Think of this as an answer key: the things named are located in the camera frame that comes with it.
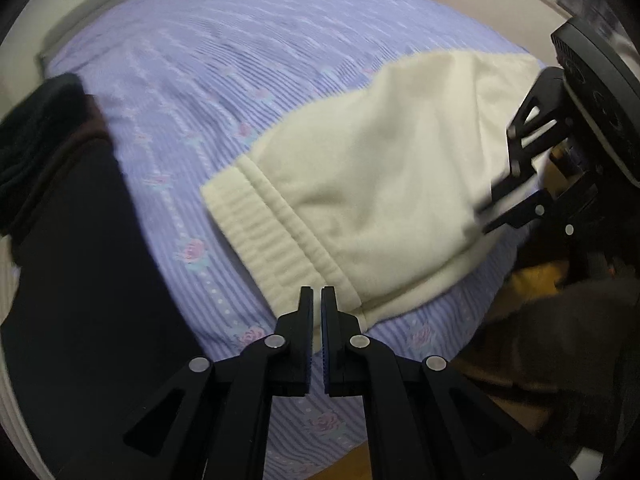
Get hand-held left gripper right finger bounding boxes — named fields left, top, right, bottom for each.
left=321, top=286, right=576, bottom=480

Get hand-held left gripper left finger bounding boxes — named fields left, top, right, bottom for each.
left=55, top=286, right=314, bottom=480

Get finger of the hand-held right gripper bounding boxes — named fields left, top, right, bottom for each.
left=506, top=67, right=573, bottom=193
left=477, top=185, right=601, bottom=237

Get cream pants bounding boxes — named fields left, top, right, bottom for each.
left=200, top=49, right=546, bottom=328

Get black pants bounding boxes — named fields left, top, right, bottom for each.
left=0, top=135, right=221, bottom=480

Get person's dark grey clothing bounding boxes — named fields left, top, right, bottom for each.
left=470, top=275, right=640, bottom=480

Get purple floral bedsheet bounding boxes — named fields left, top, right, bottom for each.
left=42, top=0, right=541, bottom=480

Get grey bed headboard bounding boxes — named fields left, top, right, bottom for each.
left=37, top=0, right=131, bottom=61

